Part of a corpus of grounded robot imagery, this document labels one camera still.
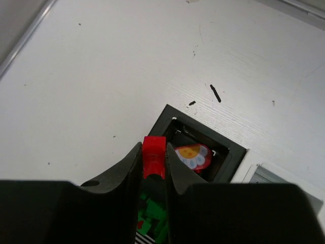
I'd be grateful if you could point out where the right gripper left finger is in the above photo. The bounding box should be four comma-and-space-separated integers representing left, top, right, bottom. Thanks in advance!
1, 143, 142, 243

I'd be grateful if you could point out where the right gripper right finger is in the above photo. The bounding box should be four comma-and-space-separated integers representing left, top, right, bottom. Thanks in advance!
165, 145, 319, 243

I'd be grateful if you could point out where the green square lego brick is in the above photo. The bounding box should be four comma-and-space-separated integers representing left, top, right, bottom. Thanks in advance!
135, 193, 168, 243

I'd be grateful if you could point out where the red rounded lego piece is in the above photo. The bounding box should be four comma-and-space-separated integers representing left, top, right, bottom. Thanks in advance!
175, 144, 213, 174

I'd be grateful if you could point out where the red curved lego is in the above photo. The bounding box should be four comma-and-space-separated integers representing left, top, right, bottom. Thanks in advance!
142, 136, 167, 179

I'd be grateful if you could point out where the white slotted container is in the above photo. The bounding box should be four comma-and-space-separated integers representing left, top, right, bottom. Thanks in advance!
242, 163, 324, 215

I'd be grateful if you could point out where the black slotted container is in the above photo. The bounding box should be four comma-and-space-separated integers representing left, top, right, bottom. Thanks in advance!
149, 105, 247, 183

